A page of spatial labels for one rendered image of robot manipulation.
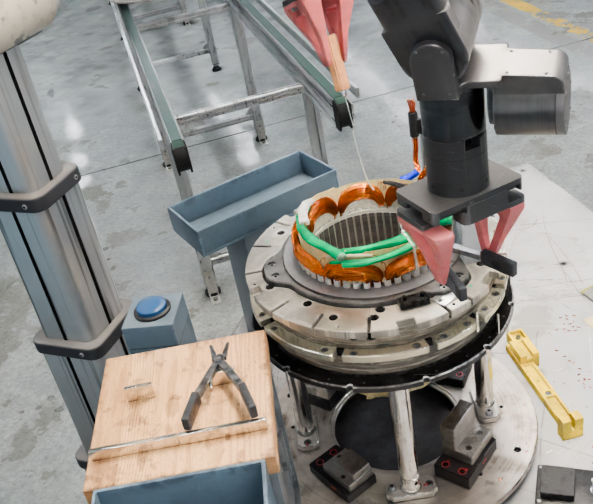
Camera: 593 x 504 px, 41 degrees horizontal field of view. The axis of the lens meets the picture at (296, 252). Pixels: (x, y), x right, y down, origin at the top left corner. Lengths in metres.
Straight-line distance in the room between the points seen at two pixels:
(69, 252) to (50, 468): 1.37
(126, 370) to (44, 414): 1.75
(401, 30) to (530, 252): 0.92
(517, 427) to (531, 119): 0.56
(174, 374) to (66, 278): 0.34
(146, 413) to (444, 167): 0.40
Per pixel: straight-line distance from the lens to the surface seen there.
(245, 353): 0.91
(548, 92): 0.69
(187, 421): 0.80
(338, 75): 0.88
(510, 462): 1.11
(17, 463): 2.55
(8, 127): 1.11
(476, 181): 0.74
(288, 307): 0.91
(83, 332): 1.25
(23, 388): 2.82
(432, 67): 0.66
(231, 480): 0.80
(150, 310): 1.06
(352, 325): 0.86
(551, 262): 1.49
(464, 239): 0.92
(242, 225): 1.19
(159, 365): 0.93
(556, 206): 1.66
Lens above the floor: 1.63
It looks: 32 degrees down
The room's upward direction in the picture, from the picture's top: 11 degrees counter-clockwise
